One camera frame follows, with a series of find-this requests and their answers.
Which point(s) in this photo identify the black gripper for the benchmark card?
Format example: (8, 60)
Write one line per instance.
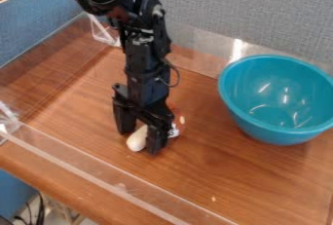
(153, 113)

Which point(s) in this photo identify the white brown plush mushroom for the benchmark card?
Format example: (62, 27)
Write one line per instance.
(137, 143)

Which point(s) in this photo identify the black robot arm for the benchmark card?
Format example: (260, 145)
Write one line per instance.
(141, 99)

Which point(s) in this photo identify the blue plastic bowl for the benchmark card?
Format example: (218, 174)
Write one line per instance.
(279, 98)

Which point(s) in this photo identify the clear acrylic barrier panels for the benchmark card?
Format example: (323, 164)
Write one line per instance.
(213, 178)

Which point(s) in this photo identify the clear acrylic corner bracket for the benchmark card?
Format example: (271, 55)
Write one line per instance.
(101, 32)

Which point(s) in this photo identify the blue partition wall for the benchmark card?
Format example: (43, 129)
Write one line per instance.
(29, 21)

